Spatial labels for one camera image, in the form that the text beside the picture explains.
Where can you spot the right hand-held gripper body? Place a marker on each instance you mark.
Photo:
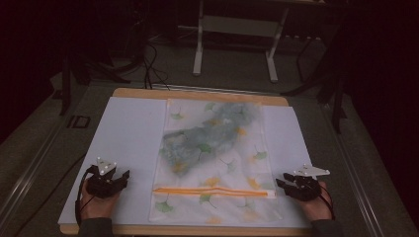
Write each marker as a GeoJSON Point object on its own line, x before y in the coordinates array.
{"type": "Point", "coordinates": [306, 187]}

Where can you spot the black metal stand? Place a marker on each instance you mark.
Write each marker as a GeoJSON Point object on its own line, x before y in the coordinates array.
{"type": "Point", "coordinates": [66, 85]}
{"type": "Point", "coordinates": [336, 98]}

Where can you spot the leaf print mesh laundry bag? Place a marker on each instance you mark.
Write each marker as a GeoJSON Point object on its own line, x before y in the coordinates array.
{"type": "Point", "coordinates": [214, 200]}

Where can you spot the white metal desk frame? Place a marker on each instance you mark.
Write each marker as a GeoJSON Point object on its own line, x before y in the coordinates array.
{"type": "Point", "coordinates": [197, 56]}

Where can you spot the person's left hand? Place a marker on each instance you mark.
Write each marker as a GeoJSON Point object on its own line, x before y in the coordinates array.
{"type": "Point", "coordinates": [99, 205]}

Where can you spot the grey blue garment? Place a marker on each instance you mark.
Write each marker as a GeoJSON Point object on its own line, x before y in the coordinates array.
{"type": "Point", "coordinates": [204, 138]}

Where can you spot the white board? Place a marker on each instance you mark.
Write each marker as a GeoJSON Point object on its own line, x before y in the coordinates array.
{"type": "Point", "coordinates": [131, 138]}

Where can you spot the person's right hand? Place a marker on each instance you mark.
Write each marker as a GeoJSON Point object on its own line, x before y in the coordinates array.
{"type": "Point", "coordinates": [314, 207]}

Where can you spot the wooden table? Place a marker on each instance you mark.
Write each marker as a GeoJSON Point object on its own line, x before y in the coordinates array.
{"type": "Point", "coordinates": [197, 94]}

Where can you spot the black floor socket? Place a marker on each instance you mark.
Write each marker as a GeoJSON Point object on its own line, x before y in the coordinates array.
{"type": "Point", "coordinates": [79, 121]}

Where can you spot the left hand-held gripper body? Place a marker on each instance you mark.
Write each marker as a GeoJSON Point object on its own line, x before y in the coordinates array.
{"type": "Point", "coordinates": [100, 184]}

